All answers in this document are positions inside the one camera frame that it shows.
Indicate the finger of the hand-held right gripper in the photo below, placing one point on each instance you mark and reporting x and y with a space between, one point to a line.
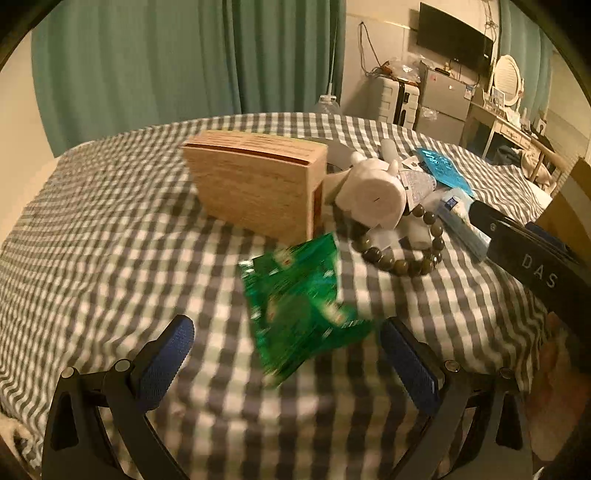
551 240
491 214

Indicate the clear labelled plastic pouch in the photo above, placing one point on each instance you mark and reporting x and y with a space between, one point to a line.
418 184

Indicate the white plush toy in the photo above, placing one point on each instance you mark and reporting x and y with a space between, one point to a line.
374 198

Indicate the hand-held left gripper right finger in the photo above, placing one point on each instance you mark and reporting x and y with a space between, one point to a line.
411 369

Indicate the wooden box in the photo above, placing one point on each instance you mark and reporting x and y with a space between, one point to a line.
249 184

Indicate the small photo frame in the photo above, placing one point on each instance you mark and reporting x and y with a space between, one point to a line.
498 97

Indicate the clear water jug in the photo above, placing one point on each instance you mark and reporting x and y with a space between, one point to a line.
328 105

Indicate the white fluffy cloth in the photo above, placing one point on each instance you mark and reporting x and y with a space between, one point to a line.
14 436

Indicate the white tube with blue label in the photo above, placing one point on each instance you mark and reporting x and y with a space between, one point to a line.
461 221

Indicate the wide green curtain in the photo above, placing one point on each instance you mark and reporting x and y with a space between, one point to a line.
161 60

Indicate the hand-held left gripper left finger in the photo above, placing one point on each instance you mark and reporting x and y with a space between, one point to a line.
164 362

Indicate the brown cardboard box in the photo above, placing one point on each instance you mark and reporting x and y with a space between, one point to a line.
570 207

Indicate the white dressing table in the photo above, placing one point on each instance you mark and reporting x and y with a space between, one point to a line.
503 124

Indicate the blue blister pack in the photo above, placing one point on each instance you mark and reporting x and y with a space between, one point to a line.
441 170

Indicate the green foil sachets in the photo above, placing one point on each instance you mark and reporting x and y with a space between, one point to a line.
300 304

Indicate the wooden chair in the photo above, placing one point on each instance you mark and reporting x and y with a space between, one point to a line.
547 161

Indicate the clear plastic bags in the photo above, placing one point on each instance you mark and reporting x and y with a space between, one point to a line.
401 69

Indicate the grey white checked bedsheet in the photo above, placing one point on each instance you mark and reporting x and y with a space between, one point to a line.
138 254

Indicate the black wall television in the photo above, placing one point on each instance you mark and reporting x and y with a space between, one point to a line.
455 37

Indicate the white oval mirror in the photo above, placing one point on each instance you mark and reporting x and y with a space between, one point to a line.
505 78

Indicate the white ribbed suitcase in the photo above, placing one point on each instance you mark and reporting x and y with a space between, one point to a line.
392 101

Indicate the grey mini fridge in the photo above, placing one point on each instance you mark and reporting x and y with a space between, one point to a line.
443 104

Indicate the narrow green curtain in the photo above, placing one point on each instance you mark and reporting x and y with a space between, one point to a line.
526 46

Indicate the person's right forearm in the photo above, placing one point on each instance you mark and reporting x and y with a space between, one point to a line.
554 392

